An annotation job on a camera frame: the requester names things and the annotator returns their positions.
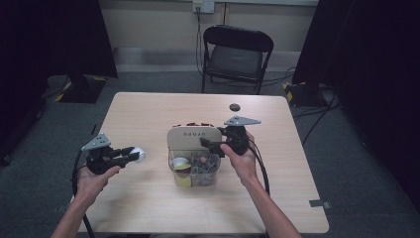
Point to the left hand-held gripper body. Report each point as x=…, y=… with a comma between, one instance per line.
x=99, y=158

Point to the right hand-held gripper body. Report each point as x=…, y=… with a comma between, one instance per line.
x=236, y=139

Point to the small white cup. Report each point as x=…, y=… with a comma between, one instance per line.
x=181, y=162
x=138, y=154

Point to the clear box with beige lid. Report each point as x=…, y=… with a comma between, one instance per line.
x=194, y=139

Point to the person's left hand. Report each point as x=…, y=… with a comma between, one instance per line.
x=90, y=183

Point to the person's right hand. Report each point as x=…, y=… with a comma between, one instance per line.
x=242, y=165

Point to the pile of dark packets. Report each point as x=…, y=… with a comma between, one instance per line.
x=204, y=170

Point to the row of red packets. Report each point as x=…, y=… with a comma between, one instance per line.
x=194, y=124

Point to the black round table cap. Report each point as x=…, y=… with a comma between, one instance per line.
x=234, y=107

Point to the small brown cup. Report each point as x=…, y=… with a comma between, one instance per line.
x=185, y=169

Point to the small yellow cup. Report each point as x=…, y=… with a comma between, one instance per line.
x=183, y=180

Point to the black stand base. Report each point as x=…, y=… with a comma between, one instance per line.
x=82, y=89

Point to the black folding chair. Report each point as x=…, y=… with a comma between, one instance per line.
x=236, y=59

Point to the striped-tape stand base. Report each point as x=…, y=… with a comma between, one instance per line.
x=302, y=94

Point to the grey tape strip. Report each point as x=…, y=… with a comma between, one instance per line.
x=319, y=203

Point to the black curtain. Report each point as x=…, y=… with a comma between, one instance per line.
x=49, y=36
x=373, y=59

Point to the white wall socket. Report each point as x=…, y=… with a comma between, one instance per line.
x=203, y=6

